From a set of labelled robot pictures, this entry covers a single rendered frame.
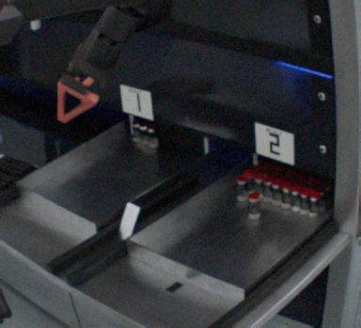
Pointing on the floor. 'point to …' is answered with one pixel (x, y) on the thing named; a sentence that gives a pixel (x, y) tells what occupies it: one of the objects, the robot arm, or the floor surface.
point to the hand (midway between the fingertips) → (70, 101)
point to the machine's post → (346, 144)
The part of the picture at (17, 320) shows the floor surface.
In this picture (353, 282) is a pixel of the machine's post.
